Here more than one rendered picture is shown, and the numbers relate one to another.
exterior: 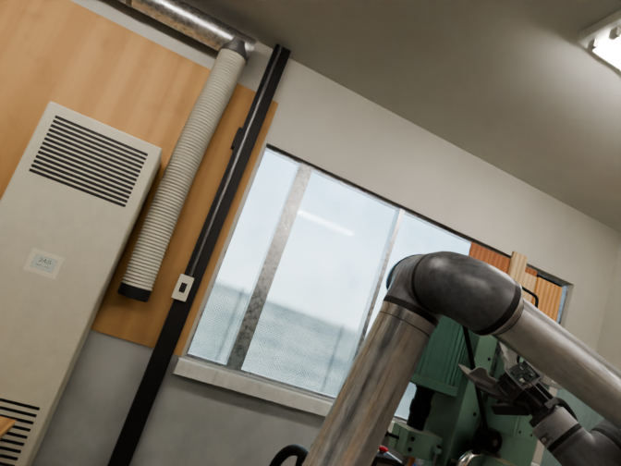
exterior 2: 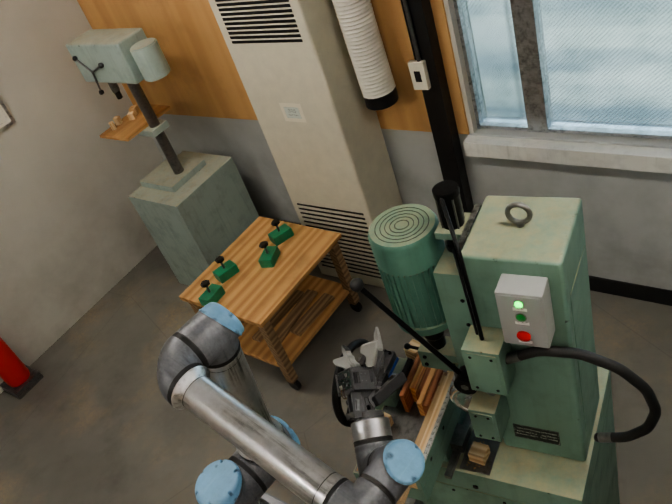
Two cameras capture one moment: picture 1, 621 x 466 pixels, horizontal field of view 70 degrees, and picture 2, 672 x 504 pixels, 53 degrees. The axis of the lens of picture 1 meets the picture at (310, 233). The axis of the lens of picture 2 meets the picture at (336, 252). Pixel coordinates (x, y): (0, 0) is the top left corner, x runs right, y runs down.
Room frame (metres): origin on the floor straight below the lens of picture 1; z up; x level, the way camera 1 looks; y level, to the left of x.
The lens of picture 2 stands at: (0.63, -1.58, 2.49)
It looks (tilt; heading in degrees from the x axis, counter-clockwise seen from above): 37 degrees down; 64
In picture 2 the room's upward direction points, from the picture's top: 21 degrees counter-clockwise
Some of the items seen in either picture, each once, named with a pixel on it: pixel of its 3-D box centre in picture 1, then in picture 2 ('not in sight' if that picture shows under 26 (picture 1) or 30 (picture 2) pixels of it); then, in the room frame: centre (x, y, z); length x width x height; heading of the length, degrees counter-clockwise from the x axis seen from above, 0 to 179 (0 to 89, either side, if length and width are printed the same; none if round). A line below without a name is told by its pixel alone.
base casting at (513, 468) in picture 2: not in sight; (496, 419); (1.42, -0.59, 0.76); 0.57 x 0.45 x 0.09; 115
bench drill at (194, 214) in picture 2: not in sight; (176, 165); (1.63, 1.92, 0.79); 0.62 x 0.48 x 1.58; 105
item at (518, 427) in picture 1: (517, 409); (488, 361); (1.32, -0.74, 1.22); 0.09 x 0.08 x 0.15; 115
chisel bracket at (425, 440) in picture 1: (415, 445); (446, 355); (1.38, -0.50, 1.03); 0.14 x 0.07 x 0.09; 115
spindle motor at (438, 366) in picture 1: (440, 337); (415, 271); (1.37, -0.48, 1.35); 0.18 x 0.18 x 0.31
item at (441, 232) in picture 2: not in sight; (454, 217); (1.43, -0.61, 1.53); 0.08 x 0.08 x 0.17; 25
